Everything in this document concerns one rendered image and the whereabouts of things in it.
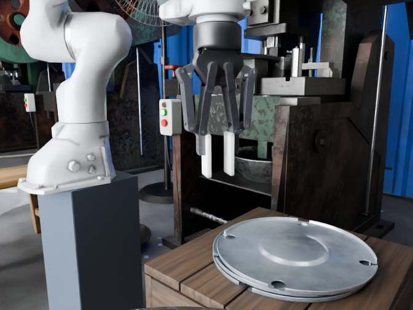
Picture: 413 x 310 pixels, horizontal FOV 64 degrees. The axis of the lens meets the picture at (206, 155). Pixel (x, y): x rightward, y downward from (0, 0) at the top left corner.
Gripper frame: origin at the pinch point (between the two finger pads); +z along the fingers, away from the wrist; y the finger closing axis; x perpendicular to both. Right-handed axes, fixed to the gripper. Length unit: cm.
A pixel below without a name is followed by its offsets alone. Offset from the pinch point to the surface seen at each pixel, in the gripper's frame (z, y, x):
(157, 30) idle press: -54, 29, 202
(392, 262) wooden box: 21.5, 32.0, -7.1
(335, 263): 19.5, 19.2, -6.8
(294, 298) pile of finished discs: 20.6, 7.9, -11.5
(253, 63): -19, 34, 56
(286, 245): 18.8, 14.2, 0.7
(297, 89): -10, 44, 43
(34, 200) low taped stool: 38, -47, 112
